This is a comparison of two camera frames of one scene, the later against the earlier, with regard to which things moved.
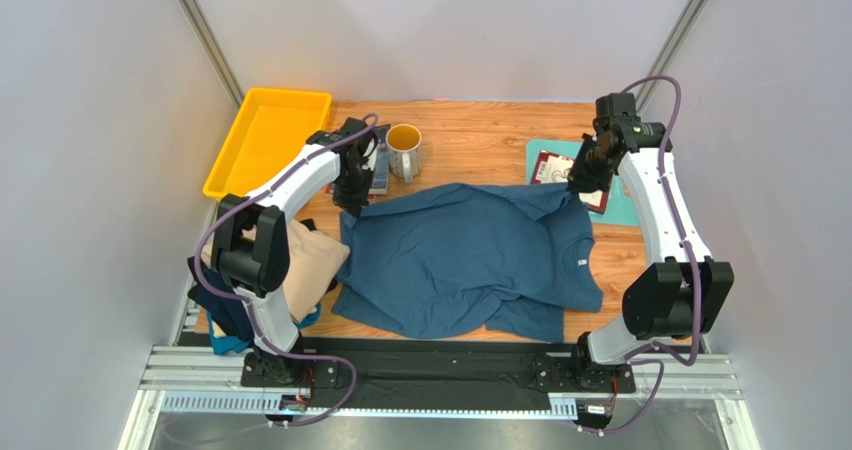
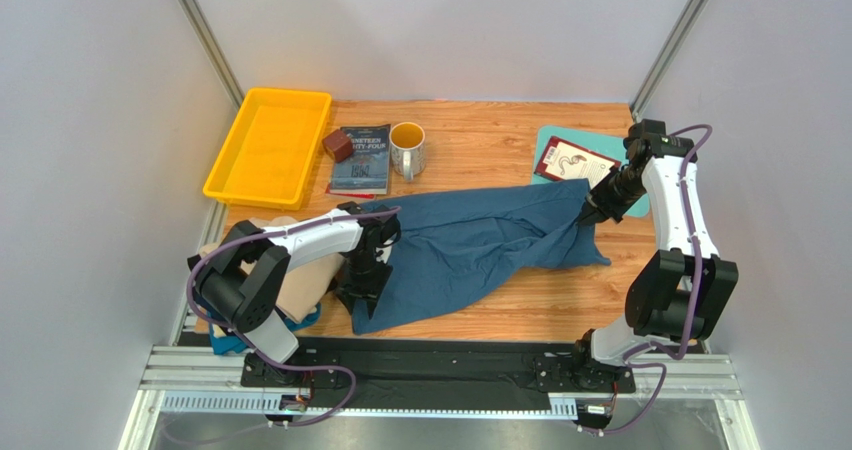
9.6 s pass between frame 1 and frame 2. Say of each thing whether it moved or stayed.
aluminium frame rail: stayed
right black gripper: moved
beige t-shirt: stayed
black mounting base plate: stayed
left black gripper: moved
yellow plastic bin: stayed
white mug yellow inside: stayed
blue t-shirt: moved
